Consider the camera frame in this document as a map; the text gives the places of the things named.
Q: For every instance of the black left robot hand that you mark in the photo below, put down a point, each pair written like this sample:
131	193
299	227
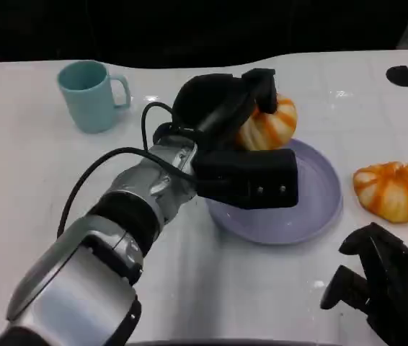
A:
207	101

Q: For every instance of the pale green mug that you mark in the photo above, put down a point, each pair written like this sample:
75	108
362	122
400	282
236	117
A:
88	101

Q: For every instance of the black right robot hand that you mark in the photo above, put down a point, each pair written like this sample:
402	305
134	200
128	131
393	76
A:
398	288

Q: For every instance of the orange white toy bread roll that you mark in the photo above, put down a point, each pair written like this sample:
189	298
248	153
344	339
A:
276	126
393	191

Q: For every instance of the lilac plate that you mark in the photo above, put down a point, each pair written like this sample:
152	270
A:
297	223

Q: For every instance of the black table grommet hole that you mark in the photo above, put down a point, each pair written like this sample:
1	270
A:
402	76

